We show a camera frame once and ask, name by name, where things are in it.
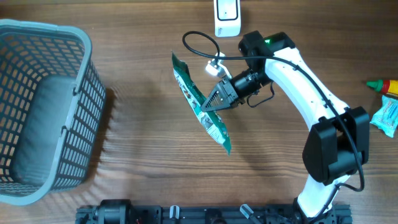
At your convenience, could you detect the green 3M gloves packet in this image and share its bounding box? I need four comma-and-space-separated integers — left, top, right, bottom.
172, 52, 232, 155

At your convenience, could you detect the sriracha chilli sauce bottle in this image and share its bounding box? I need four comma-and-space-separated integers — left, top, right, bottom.
366, 80, 398, 97

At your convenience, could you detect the white teal tissue packet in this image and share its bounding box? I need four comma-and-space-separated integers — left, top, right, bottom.
370, 96, 397, 138

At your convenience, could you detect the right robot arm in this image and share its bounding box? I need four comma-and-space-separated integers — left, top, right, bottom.
201, 31, 369, 223

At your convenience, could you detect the white barcode scanner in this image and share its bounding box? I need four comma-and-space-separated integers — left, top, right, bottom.
213, 0, 241, 37

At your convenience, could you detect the grey plastic mesh basket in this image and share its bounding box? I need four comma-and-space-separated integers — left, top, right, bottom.
1, 19, 106, 206

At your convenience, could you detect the right black cable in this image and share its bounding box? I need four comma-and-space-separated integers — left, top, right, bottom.
182, 30, 365, 223

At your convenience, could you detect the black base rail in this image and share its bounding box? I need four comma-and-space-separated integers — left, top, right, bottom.
75, 198, 353, 224

